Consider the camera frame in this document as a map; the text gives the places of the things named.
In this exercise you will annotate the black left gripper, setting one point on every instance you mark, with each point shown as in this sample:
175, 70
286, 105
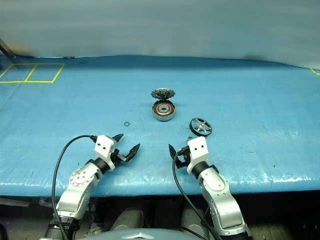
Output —
117, 157

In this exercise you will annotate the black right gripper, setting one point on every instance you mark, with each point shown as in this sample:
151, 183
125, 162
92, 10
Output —
184, 156

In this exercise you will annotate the black spoked wheel cap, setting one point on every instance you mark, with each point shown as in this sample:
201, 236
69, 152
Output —
201, 126

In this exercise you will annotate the round silver metal object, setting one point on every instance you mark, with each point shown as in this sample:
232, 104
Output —
163, 111

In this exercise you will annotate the silver finned rotor disc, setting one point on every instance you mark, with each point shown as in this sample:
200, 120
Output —
163, 93

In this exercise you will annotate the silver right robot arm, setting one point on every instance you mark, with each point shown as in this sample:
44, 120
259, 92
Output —
220, 197

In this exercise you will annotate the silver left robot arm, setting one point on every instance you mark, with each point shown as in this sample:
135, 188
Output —
77, 185

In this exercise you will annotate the blue plastic table cover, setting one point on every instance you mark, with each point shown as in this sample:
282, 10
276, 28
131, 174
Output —
75, 105

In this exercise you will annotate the grey rounded shape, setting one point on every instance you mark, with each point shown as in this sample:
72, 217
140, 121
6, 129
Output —
127, 220
193, 222

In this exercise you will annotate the grey robot torso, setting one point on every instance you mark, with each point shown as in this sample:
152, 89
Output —
142, 235

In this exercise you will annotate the yellow tape double square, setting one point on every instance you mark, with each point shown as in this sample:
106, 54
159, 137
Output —
30, 73

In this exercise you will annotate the yellow tape corner mark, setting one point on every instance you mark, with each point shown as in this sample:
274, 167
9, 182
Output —
314, 72

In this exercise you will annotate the dark metal bar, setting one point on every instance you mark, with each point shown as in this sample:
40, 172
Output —
7, 50

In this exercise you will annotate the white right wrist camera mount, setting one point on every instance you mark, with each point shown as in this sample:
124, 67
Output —
198, 150

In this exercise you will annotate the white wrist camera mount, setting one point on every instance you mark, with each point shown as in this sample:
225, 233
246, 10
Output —
103, 147
198, 150

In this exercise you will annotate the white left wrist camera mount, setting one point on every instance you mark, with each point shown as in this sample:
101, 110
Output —
103, 147

